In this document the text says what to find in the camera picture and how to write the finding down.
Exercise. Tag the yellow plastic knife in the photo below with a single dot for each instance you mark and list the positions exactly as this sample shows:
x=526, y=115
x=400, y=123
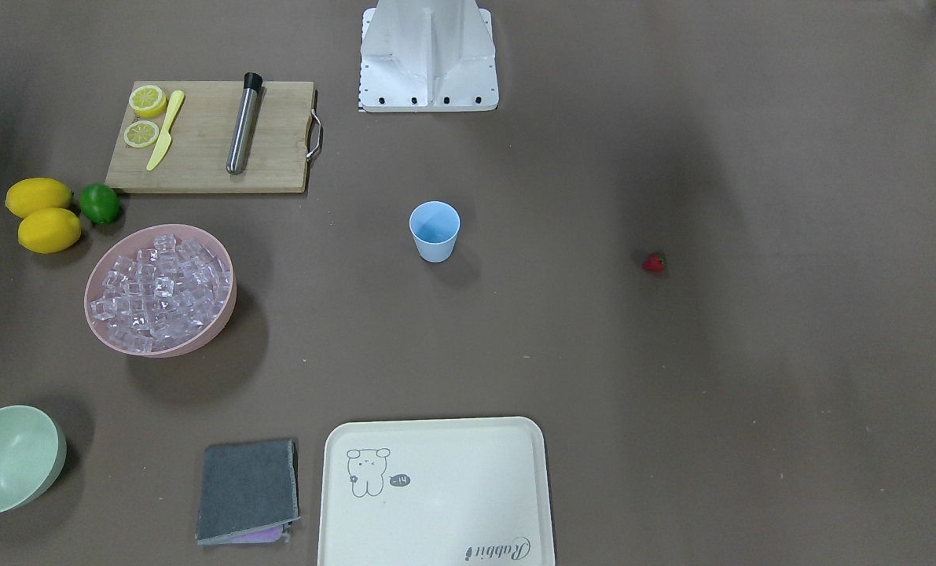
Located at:
x=165, y=139

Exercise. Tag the wooden cutting board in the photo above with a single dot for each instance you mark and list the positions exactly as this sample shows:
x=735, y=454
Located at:
x=202, y=136

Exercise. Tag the steel muddler black tip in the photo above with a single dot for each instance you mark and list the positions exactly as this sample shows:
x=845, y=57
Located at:
x=244, y=129

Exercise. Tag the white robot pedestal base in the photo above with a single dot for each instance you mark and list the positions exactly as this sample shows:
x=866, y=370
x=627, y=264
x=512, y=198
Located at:
x=427, y=56

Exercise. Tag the cream rabbit tray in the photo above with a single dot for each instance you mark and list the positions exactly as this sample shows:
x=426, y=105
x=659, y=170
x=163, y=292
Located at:
x=468, y=491

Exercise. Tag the yellow lemon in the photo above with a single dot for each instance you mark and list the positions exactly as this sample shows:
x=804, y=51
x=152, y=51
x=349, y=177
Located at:
x=49, y=230
x=32, y=194

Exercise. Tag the green bowl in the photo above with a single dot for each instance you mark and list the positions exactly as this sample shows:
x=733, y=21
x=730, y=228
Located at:
x=33, y=450

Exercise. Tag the red strawberry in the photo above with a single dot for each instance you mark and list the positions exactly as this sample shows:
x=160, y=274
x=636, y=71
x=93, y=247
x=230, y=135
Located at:
x=654, y=263

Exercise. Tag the lemon half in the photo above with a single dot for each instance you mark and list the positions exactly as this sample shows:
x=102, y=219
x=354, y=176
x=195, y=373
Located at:
x=148, y=101

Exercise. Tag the grey folded cloth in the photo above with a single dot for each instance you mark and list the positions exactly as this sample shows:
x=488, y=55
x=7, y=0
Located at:
x=247, y=493

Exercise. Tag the lower yellow lemon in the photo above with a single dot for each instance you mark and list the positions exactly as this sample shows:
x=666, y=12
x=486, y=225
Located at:
x=49, y=230

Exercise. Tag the lemon slice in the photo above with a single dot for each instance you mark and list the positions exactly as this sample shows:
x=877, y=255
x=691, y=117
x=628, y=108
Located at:
x=141, y=133

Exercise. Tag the pink bowl of ice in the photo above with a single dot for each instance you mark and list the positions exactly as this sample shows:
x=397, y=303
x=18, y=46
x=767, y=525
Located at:
x=161, y=292

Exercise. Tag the light blue cup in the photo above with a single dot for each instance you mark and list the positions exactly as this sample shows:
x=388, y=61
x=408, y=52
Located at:
x=434, y=226

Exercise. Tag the upper yellow lemon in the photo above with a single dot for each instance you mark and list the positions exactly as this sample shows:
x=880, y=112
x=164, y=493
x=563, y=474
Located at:
x=32, y=194

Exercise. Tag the green lime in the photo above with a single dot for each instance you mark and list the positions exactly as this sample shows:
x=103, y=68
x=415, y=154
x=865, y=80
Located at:
x=99, y=203

